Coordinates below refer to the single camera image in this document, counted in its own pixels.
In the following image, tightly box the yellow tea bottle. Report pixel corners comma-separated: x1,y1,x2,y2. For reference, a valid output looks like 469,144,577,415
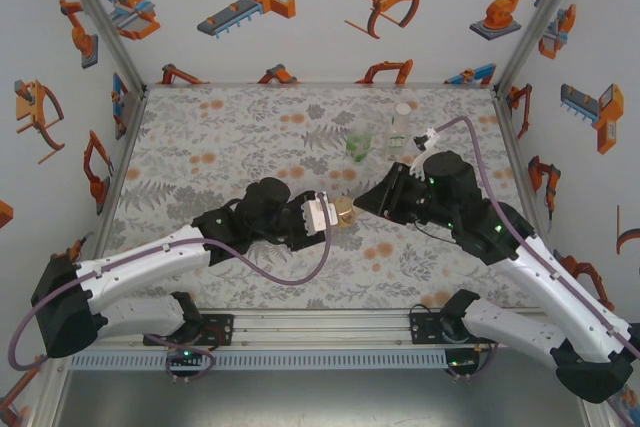
332,195,360,231

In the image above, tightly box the short clear green-label bottle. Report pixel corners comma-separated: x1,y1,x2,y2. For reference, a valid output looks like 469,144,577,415
345,119,375,164

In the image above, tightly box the tall clear white-label bottle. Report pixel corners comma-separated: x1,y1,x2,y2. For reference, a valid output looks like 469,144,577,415
384,102,412,161

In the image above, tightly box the floral table mat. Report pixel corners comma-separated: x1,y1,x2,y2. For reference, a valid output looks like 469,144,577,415
102,84,556,311

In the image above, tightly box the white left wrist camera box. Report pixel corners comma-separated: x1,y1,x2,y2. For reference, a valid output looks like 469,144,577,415
301,190,337,237

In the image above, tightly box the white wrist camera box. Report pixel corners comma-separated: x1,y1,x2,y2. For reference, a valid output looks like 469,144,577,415
301,190,337,237
412,127,441,178

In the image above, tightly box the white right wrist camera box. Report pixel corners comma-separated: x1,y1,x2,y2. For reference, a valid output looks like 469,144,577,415
412,127,441,178

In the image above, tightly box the aluminium side rail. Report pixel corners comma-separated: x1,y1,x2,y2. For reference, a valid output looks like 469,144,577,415
492,91,561,308
94,89,149,308

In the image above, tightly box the aluminium front rail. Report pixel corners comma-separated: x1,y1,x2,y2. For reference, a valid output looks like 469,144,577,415
47,309,591,351

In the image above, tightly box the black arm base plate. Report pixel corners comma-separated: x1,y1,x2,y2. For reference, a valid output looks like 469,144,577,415
143,314,235,347
408,300,454,346

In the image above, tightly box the slotted grey cable tray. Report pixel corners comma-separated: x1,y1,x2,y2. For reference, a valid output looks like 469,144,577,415
67,350,446,372

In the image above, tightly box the aluminium frame post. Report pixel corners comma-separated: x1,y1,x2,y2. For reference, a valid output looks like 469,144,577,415
492,0,591,98
49,0,149,93

